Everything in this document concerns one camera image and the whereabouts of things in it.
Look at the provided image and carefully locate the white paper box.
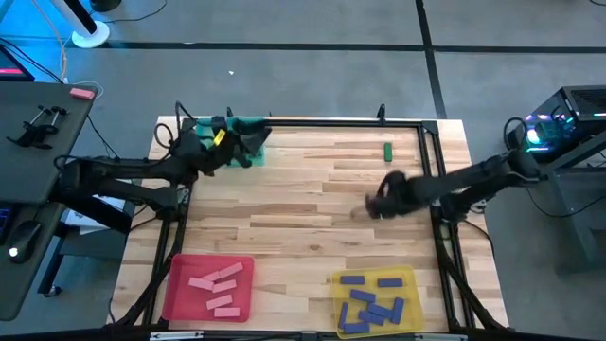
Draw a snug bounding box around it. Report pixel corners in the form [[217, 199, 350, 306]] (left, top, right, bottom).
[[63, 193, 136, 237]]

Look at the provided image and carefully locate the salmon pink block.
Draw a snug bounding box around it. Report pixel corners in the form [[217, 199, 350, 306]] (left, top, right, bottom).
[[69, 86, 97, 101]]

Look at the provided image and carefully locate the red translucent plastic bin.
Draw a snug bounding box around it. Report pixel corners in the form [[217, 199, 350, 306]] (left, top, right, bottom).
[[161, 254, 256, 323]]

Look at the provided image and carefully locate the black round base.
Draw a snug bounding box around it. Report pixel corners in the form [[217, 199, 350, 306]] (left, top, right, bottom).
[[88, 0, 123, 13]]

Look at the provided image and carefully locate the yellow translucent plastic bin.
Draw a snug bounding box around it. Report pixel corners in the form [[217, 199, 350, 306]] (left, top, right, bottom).
[[330, 263, 426, 340]]

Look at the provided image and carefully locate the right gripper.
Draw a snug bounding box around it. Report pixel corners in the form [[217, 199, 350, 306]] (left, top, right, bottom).
[[349, 170, 411, 222]]

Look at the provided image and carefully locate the grey metal desk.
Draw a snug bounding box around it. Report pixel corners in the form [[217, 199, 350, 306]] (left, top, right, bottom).
[[518, 135, 606, 277]]

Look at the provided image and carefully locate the white floor stand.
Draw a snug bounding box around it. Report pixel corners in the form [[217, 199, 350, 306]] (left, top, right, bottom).
[[48, 0, 112, 50]]

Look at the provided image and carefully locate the black side desk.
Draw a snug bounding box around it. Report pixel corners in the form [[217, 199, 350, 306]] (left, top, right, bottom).
[[0, 81, 99, 206]]

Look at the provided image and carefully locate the dark monitor screen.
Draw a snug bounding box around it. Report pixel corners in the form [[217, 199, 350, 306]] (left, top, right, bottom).
[[0, 45, 36, 82]]

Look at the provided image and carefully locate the black clamp tool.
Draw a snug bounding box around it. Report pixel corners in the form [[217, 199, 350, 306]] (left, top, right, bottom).
[[6, 104, 69, 151]]

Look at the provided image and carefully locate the orange cable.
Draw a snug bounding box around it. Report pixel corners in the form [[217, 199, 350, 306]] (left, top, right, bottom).
[[30, 0, 70, 84]]

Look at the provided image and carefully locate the black metal table frame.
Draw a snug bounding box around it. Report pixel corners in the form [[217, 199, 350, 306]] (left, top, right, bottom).
[[111, 117, 510, 341]]

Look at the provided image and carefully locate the dark low desk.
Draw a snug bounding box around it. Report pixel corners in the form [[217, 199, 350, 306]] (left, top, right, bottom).
[[0, 201, 67, 323]]

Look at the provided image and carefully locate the black floor cable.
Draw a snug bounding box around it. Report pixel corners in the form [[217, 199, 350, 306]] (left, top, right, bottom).
[[101, 1, 169, 25]]

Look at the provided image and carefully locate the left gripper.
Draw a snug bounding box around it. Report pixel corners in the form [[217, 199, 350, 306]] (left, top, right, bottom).
[[205, 123, 274, 175]]

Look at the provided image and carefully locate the black desk support beam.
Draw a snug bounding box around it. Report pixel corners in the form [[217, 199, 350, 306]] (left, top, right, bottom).
[[48, 187, 135, 236]]

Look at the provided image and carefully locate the teal translucent plastic bin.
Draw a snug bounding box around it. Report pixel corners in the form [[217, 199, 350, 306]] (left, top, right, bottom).
[[194, 116, 266, 169]]

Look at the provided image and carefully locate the black computer mouse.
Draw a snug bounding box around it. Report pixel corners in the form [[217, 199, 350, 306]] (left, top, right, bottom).
[[7, 220, 44, 265]]

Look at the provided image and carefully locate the black computer tower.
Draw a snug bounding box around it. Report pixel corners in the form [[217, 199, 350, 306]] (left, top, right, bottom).
[[505, 83, 606, 166]]

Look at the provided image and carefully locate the silver metal bracket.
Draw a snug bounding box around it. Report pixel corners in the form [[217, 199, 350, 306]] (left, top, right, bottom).
[[149, 331, 205, 341], [416, 333, 469, 341]]

